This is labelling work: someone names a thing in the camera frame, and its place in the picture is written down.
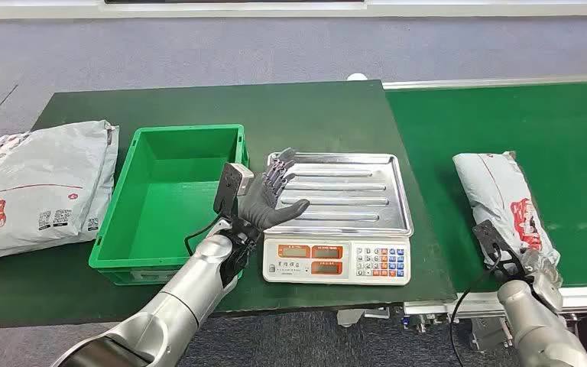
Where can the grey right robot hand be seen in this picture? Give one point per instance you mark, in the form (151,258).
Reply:
(544,278)

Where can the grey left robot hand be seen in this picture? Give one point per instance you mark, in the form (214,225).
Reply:
(263,202)

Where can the grey parcel bag red print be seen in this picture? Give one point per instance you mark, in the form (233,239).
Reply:
(496,192)

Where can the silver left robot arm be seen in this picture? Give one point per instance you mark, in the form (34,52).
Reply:
(192,286)

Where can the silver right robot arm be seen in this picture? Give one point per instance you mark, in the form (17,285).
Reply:
(531,324)

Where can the green conveyor belt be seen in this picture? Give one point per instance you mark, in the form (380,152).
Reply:
(526,121)

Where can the large flat grey parcel bag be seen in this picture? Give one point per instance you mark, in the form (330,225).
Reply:
(40,187)

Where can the steel weighing tray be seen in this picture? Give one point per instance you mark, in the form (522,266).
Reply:
(349,192)

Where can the green plastic crate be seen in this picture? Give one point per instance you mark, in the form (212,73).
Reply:
(172,202)

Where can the white electronic scale body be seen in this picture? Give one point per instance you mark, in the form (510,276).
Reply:
(334,273)

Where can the white round cap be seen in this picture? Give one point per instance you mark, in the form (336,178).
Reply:
(357,77)

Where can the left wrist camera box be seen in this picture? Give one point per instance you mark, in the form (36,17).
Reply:
(228,188)

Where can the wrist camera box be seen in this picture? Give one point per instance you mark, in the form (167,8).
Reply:
(228,188)
(491,238)

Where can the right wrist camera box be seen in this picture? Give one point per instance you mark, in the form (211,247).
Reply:
(491,238)

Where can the grey table foot bracket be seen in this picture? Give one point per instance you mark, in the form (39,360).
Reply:
(349,318)

